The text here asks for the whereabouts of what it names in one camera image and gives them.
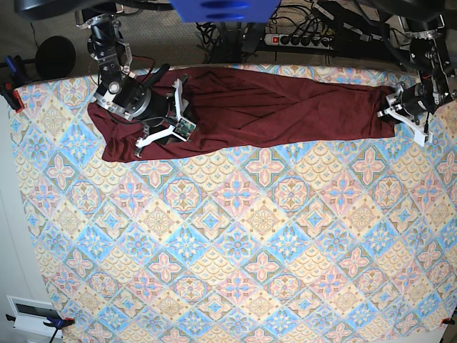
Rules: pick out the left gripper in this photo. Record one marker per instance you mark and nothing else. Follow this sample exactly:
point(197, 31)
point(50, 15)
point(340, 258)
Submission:
point(411, 106)

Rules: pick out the blue clamp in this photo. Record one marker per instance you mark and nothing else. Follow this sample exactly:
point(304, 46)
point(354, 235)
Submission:
point(8, 88)
point(53, 323)

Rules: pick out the blue clamp upper left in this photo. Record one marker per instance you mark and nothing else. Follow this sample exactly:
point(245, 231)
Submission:
point(8, 88)

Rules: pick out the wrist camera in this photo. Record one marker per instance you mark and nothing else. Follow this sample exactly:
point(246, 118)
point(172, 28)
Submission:
point(422, 138)
point(183, 129)

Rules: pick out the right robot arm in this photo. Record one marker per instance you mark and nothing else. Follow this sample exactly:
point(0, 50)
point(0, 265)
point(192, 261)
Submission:
point(127, 99)

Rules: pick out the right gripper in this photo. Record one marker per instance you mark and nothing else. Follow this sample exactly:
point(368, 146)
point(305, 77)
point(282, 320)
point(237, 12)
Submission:
point(161, 115)

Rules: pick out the blue clamp lower left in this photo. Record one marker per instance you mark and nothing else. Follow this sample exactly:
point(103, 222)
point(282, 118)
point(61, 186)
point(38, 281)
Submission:
point(53, 323)

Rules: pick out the maroon t-shirt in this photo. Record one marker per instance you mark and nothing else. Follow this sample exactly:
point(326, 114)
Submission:
point(236, 107)

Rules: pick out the orange clamp right edge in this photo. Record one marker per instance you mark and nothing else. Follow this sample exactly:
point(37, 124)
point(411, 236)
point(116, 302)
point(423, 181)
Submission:
point(448, 321)

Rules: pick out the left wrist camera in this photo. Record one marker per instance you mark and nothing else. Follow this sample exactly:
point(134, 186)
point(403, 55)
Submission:
point(422, 138)

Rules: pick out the black round stool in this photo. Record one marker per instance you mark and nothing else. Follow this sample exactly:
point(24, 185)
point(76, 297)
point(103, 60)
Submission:
point(55, 58)

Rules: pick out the patterned tablecloth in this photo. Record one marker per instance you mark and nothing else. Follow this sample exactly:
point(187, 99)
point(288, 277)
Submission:
point(310, 242)

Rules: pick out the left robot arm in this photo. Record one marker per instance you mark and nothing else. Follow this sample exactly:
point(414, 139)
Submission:
point(423, 23)

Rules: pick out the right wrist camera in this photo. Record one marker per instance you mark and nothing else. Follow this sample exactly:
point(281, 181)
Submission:
point(183, 129)

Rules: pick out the white floor vent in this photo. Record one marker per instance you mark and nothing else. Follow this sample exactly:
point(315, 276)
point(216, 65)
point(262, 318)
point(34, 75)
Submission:
point(30, 315)

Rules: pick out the white power strip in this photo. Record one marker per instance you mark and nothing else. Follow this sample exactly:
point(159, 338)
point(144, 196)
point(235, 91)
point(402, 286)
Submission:
point(298, 41)

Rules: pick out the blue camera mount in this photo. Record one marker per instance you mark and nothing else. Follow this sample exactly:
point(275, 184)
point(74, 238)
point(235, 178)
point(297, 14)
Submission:
point(246, 11)

